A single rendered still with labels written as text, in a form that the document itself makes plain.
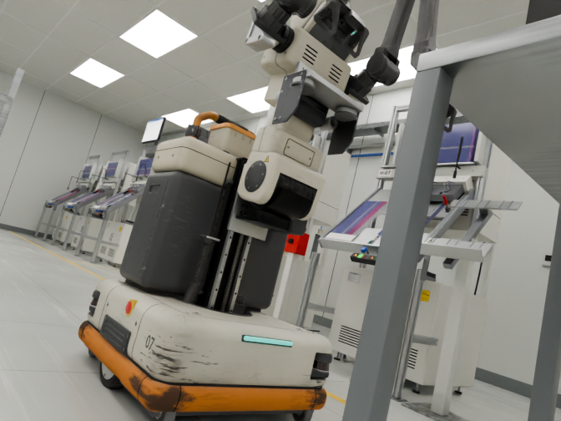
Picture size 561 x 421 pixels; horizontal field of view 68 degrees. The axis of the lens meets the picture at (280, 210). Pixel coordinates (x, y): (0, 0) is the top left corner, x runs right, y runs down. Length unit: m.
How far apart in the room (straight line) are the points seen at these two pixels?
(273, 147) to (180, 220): 0.39
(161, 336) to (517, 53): 0.93
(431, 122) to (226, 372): 0.84
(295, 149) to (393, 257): 0.82
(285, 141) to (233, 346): 0.62
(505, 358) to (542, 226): 1.15
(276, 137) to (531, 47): 0.84
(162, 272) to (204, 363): 0.38
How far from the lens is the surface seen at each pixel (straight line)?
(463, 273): 2.19
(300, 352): 1.34
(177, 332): 1.09
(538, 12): 0.72
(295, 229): 1.47
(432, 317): 2.52
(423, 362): 2.54
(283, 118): 1.26
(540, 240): 4.15
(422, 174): 0.60
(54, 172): 10.20
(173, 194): 1.39
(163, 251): 1.38
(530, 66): 0.65
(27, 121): 10.19
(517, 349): 4.09
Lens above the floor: 0.43
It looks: 9 degrees up
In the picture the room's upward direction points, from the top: 14 degrees clockwise
